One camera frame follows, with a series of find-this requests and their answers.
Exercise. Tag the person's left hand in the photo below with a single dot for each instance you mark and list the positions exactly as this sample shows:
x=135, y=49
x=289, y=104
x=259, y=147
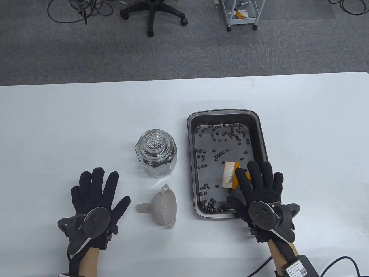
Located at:
x=92, y=190

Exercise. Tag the person's right hand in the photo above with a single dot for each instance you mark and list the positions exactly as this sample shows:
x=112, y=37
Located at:
x=259, y=187

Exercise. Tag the orange brush with pale bristles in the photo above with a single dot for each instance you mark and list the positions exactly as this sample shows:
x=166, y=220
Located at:
x=227, y=176

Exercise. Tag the coffee beans group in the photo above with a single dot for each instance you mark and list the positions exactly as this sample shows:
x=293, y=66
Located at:
x=212, y=206

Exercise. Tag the dark metal baking tray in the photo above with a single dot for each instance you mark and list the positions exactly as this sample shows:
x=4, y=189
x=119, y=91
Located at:
x=207, y=173

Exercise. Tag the beige plastic funnel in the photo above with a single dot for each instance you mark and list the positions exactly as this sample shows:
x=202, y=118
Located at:
x=164, y=207

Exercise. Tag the clear glass jar lid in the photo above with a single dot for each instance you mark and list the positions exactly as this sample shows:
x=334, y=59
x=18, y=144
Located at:
x=155, y=140

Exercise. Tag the person's right forearm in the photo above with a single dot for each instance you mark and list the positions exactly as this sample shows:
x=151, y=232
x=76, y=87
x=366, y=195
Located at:
x=278, y=254

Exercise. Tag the person's left forearm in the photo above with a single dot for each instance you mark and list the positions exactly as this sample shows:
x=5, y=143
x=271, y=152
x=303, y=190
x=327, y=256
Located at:
x=90, y=262

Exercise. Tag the grey tracking controller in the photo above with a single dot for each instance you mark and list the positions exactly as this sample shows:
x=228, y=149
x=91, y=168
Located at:
x=96, y=222
x=263, y=215

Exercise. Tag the clear glass jar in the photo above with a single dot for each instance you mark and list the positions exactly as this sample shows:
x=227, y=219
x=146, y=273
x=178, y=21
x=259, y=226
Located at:
x=158, y=170

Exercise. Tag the black wrist sensor box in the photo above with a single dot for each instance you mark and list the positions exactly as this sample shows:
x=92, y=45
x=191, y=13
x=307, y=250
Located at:
x=305, y=268

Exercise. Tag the white rolling cart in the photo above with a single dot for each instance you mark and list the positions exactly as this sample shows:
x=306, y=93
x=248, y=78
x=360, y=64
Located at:
x=245, y=21

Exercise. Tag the orange white packet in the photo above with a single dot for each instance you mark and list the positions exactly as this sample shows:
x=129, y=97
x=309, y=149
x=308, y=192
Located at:
x=241, y=14

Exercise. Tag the black office chair base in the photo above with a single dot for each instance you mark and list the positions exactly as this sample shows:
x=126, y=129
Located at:
x=152, y=17

